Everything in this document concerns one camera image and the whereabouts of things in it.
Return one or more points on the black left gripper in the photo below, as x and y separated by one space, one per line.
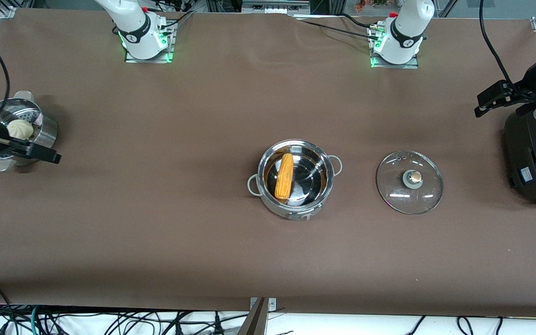
525 90

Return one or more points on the glass pot lid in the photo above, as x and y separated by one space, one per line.
398 195

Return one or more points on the yellow corn cob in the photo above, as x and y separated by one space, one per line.
284 177

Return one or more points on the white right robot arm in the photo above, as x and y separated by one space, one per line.
137 28

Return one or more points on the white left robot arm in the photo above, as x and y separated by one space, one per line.
405 28

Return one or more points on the stainless steel pot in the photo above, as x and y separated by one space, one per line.
272 207

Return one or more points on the stainless steel steamer basket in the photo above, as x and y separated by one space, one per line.
47 132

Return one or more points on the white steamed bun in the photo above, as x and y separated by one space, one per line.
20 130

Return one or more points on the black rice cooker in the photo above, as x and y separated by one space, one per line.
535 158

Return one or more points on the brown table mat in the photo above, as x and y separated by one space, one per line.
203 116

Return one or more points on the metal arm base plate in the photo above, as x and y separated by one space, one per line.
396 66
149 60

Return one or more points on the aluminium frame profile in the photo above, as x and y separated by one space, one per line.
272 7

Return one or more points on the dark camera stand post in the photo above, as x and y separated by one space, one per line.
255 323

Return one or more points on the small metal edge bracket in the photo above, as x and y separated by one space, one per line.
272 304

